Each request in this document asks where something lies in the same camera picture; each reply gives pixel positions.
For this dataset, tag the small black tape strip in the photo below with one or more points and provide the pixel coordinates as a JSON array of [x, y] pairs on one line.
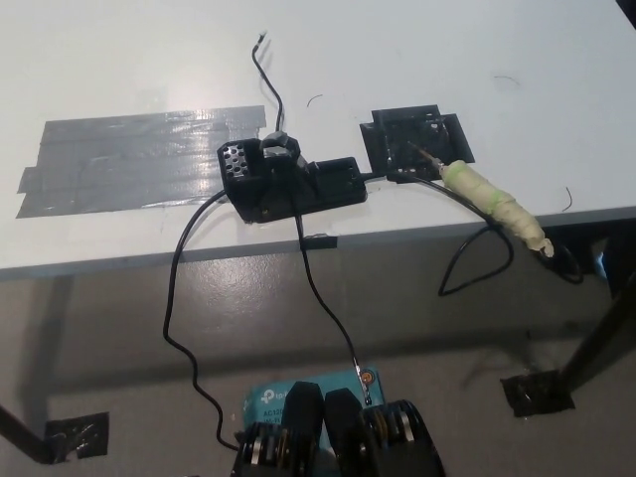
[[318, 243]]

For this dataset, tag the black robot body blocks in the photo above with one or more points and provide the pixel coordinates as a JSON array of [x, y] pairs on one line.
[[348, 427]]

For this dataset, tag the black soldering station base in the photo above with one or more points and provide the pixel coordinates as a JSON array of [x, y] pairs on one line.
[[333, 186]]

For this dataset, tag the teal tp-link box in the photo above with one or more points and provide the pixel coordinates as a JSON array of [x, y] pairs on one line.
[[268, 397]]

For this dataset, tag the black floor tape patch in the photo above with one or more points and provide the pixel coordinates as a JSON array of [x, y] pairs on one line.
[[74, 437], [536, 395]]

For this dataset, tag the black tape square patch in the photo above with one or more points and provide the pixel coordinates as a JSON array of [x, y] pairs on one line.
[[392, 141]]

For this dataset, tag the black table leg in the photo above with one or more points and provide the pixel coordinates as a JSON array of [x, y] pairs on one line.
[[596, 343], [25, 437]]

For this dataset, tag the grey duct tape patch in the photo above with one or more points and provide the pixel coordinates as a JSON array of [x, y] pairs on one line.
[[124, 159]]

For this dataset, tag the tape-wrapped soldering iron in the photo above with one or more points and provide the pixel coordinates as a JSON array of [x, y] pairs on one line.
[[492, 196]]

